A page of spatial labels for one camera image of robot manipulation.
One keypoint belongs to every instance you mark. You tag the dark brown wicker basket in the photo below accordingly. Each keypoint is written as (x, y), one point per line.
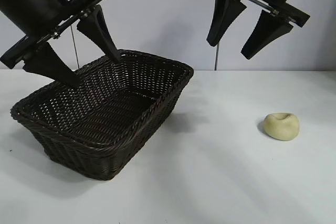
(118, 108)

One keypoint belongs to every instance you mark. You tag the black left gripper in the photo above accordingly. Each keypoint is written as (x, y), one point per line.
(31, 1)

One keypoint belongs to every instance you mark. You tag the pale yellow egg yolk pastry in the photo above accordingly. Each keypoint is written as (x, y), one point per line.
(281, 127)

